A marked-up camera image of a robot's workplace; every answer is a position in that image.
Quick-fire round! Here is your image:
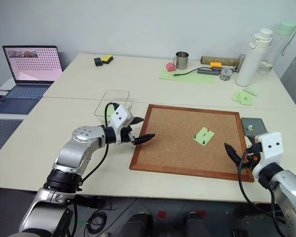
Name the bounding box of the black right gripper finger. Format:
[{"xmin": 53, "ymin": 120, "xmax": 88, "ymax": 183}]
[{"xmin": 223, "ymin": 142, "xmax": 243, "ymax": 164}]

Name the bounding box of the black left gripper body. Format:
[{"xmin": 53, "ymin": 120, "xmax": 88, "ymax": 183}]
[{"xmin": 119, "ymin": 124, "xmax": 139, "ymax": 145}]

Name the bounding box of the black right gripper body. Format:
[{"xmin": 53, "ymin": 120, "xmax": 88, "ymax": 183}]
[{"xmin": 241, "ymin": 142, "xmax": 262, "ymax": 164}]

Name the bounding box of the wood framed cork board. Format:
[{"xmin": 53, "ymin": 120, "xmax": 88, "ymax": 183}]
[{"xmin": 129, "ymin": 103, "xmax": 255, "ymax": 183}]

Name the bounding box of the green paper note with writing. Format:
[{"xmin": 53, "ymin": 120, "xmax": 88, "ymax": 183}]
[{"xmin": 192, "ymin": 126, "xmax": 216, "ymax": 147}]

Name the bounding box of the small glass jar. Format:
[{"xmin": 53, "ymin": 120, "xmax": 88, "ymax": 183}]
[{"xmin": 219, "ymin": 68, "xmax": 233, "ymax": 81}]

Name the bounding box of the gray square tray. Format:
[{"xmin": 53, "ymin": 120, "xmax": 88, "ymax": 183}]
[{"xmin": 240, "ymin": 117, "xmax": 268, "ymax": 139}]

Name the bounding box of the clear plastic container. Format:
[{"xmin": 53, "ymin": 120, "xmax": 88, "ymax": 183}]
[{"xmin": 94, "ymin": 89, "xmax": 134, "ymax": 123}]

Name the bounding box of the pink rounded block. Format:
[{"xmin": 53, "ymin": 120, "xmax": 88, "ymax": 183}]
[{"xmin": 166, "ymin": 62, "xmax": 179, "ymax": 73}]

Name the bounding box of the light green mat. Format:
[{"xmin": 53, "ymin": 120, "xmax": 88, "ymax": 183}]
[{"xmin": 159, "ymin": 67, "xmax": 216, "ymax": 85}]

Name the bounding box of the yellow and black sponge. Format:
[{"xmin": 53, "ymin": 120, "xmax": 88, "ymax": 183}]
[{"xmin": 101, "ymin": 54, "xmax": 114, "ymax": 66}]

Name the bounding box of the steel mug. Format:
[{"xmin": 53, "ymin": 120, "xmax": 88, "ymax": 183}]
[{"xmin": 172, "ymin": 51, "xmax": 190, "ymax": 70}]

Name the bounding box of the dark rounded shape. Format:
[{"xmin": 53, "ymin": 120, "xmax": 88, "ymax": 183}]
[{"xmin": 185, "ymin": 210, "xmax": 211, "ymax": 237}]

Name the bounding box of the gray usb hub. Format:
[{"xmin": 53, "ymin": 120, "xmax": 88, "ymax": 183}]
[{"xmin": 197, "ymin": 68, "xmax": 221, "ymax": 76}]

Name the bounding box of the white water bottle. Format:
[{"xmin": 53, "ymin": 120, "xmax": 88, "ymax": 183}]
[{"xmin": 235, "ymin": 28, "xmax": 273, "ymax": 87}]

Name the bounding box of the clear bottle with green lid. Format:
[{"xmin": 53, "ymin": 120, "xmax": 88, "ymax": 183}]
[{"xmin": 256, "ymin": 21, "xmax": 296, "ymax": 76}]

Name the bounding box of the blue laptop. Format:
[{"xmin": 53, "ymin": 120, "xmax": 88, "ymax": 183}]
[{"xmin": 0, "ymin": 44, "xmax": 64, "ymax": 116}]

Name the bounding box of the white perforated side table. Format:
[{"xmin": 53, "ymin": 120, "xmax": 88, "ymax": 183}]
[{"xmin": 0, "ymin": 118, "xmax": 24, "ymax": 162}]

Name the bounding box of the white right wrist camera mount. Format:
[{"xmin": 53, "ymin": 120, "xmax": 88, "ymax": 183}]
[{"xmin": 251, "ymin": 131, "xmax": 284, "ymax": 176}]

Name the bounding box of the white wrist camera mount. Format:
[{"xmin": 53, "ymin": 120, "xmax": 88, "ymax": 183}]
[
  {"xmin": 109, "ymin": 104, "xmax": 134, "ymax": 145},
  {"xmin": 251, "ymin": 131, "xmax": 284, "ymax": 176}
]

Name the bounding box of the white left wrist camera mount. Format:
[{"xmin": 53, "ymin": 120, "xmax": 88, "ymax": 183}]
[{"xmin": 109, "ymin": 104, "xmax": 134, "ymax": 145}]

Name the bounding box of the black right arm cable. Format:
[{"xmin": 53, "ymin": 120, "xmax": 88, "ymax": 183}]
[{"xmin": 237, "ymin": 147, "xmax": 287, "ymax": 237}]

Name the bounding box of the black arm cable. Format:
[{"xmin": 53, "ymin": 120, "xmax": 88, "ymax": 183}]
[
  {"xmin": 237, "ymin": 147, "xmax": 287, "ymax": 237},
  {"xmin": 74, "ymin": 102, "xmax": 120, "ymax": 196}
]

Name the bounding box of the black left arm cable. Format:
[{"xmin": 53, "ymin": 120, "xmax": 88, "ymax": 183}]
[{"xmin": 74, "ymin": 102, "xmax": 120, "ymax": 196}]

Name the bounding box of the black usb cable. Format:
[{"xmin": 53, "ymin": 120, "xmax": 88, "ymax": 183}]
[{"xmin": 173, "ymin": 67, "xmax": 213, "ymax": 77}]

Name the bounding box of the coiled black floor cable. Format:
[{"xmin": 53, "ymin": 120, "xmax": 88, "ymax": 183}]
[{"xmin": 87, "ymin": 209, "xmax": 107, "ymax": 233}]

